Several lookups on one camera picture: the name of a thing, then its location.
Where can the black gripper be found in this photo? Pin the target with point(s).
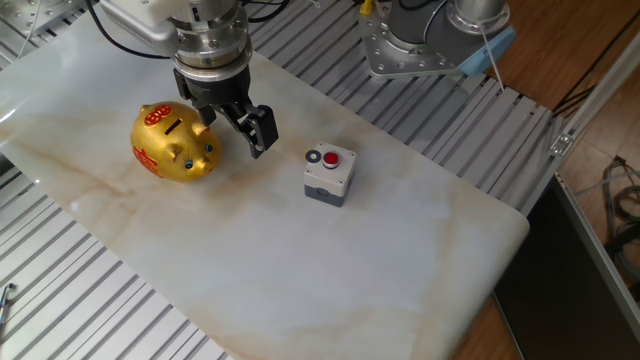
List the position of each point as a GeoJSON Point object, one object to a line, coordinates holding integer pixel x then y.
{"type": "Point", "coordinates": [215, 92]}

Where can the white push button box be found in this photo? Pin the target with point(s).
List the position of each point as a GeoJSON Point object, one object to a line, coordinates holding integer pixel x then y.
{"type": "Point", "coordinates": [327, 182]}

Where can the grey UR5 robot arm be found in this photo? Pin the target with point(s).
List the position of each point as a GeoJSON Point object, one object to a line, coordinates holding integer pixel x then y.
{"type": "Point", "coordinates": [430, 30]}

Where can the golden piggy bank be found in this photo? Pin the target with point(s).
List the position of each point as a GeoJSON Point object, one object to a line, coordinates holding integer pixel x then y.
{"type": "Point", "coordinates": [170, 150]}

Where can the white marble mat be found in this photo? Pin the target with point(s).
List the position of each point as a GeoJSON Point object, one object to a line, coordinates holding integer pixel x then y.
{"type": "Point", "coordinates": [250, 250]}

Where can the yellow plastic piece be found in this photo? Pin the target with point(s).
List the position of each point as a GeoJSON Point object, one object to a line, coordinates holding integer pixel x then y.
{"type": "Point", "coordinates": [366, 6]}

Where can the perforated metal plate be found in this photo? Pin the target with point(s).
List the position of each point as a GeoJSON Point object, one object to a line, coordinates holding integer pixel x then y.
{"type": "Point", "coordinates": [30, 12]}

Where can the white zip tie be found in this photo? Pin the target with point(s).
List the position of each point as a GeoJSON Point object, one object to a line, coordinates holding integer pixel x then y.
{"type": "Point", "coordinates": [491, 60]}

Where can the black panel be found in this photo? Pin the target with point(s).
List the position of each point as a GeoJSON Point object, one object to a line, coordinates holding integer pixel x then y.
{"type": "Point", "coordinates": [550, 290]}

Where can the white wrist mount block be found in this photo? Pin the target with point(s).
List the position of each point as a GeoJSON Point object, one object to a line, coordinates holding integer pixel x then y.
{"type": "Point", "coordinates": [150, 20]}

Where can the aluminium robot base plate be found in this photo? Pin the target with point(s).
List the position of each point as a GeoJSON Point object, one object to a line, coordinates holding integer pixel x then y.
{"type": "Point", "coordinates": [382, 55]}

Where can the metal corner bracket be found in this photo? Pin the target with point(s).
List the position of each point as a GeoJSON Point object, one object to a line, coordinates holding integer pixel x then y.
{"type": "Point", "coordinates": [561, 145]}

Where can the aluminium frame rail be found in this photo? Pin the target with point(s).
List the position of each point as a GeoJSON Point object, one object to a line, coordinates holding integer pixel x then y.
{"type": "Point", "coordinates": [600, 90]}

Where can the aluminium frame leg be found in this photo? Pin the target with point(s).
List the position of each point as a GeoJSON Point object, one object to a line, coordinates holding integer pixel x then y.
{"type": "Point", "coordinates": [600, 250]}

